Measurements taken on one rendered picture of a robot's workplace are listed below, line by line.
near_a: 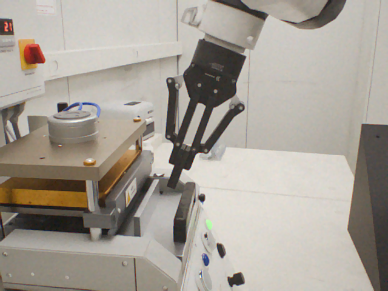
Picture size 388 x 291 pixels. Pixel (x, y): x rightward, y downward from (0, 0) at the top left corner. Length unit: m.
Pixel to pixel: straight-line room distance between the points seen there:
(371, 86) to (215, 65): 2.22
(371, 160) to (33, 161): 0.75
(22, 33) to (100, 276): 0.46
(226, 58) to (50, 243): 0.35
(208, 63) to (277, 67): 2.53
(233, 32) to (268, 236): 0.65
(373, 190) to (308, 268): 0.24
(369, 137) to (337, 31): 2.10
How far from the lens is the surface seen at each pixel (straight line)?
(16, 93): 0.74
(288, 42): 3.04
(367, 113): 2.73
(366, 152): 0.99
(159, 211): 0.67
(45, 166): 0.52
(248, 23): 0.53
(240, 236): 1.03
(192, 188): 0.66
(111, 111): 1.69
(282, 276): 0.90
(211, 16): 0.53
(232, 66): 0.54
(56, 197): 0.57
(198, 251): 0.67
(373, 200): 0.94
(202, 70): 0.56
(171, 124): 0.58
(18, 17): 0.76
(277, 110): 3.10
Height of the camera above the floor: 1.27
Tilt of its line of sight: 17 degrees down
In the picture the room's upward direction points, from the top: straight up
